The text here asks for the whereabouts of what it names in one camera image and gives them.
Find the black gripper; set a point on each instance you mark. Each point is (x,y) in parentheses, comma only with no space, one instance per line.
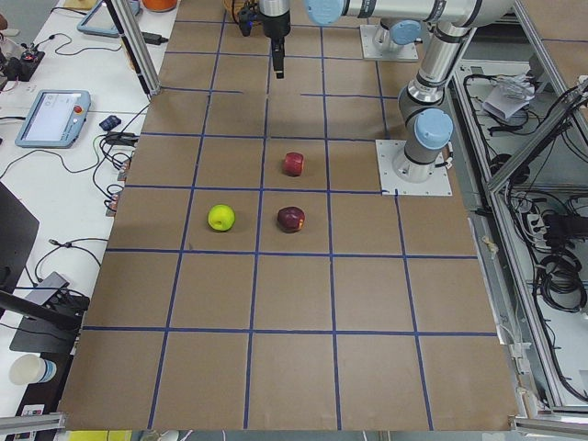
(275,28)

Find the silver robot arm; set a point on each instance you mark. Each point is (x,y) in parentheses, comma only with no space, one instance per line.
(429,128)
(396,33)

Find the wicker basket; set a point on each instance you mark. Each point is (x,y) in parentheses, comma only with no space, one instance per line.
(233,7)

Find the orange bucket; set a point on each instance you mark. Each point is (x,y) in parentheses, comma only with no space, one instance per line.
(159,6)

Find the black power adapter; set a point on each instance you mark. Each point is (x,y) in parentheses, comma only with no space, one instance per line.
(153,39)

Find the dark red apple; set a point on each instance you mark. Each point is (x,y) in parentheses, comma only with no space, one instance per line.
(291,219)

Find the green apple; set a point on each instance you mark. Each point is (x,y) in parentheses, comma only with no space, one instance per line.
(221,218)

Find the far blue teach pendant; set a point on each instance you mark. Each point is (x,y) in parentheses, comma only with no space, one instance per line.
(98,22)

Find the blue teach pendant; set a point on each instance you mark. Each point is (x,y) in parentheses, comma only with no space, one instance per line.
(55,119)
(98,22)

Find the small dark blue pouch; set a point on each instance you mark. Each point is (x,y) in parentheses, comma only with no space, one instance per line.
(110,123)

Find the black usb hub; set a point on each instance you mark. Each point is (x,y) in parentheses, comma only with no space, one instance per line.
(121,139)

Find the near blue teach pendant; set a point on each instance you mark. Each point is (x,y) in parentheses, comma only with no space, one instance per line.
(55,119)

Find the black monitor stand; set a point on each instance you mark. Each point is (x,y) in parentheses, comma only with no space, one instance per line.
(51,315)

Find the white paper cup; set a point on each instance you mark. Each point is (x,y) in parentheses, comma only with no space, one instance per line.
(32,369)

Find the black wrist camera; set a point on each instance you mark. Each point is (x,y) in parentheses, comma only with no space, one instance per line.
(246,18)

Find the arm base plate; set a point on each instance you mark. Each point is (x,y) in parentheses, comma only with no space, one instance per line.
(398,176)
(371,50)

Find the aluminium frame post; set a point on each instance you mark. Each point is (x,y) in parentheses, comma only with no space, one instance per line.
(135,46)

